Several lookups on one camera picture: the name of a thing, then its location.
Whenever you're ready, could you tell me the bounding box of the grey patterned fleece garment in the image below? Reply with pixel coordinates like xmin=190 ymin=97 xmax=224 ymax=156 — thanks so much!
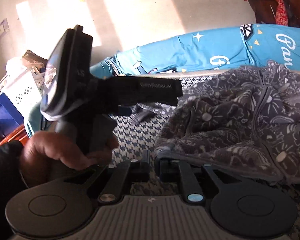
xmin=129 ymin=60 xmax=300 ymax=184

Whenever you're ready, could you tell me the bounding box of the person's left hand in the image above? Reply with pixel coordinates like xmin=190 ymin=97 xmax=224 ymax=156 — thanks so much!
xmin=19 ymin=131 xmax=119 ymax=173

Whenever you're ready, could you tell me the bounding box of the white laundry basket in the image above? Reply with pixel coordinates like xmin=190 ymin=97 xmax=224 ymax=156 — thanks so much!
xmin=0 ymin=50 xmax=47 ymax=116

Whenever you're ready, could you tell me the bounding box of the houndstooth sofa cushion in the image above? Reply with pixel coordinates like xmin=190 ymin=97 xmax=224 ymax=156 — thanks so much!
xmin=107 ymin=68 xmax=300 ymax=240

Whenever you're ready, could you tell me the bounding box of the blue plastic bin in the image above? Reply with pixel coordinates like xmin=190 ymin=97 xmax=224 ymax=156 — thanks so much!
xmin=0 ymin=94 xmax=24 ymax=138

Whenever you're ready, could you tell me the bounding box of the blue cartoon print pillow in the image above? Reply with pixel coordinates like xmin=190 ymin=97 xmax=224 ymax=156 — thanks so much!
xmin=24 ymin=24 xmax=300 ymax=136

